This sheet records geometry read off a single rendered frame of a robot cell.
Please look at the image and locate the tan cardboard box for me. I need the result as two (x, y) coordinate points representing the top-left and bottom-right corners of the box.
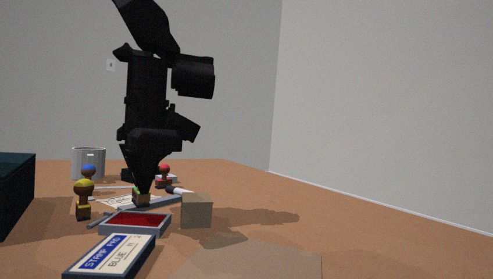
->
(180, 192), (213, 229)

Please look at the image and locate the brown rubber stamp with yellow top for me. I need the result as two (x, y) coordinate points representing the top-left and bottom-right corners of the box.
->
(73, 178), (95, 222)

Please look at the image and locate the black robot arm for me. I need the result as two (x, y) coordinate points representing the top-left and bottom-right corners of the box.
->
(111, 0), (215, 143)

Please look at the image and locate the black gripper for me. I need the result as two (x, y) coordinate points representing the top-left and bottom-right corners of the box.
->
(116, 89), (183, 195)

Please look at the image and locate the cream inspection card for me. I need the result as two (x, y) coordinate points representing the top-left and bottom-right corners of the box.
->
(95, 193), (161, 209)

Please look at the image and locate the wooden pass stamp with green handle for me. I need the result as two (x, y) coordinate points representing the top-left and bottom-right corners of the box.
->
(131, 187), (151, 208)

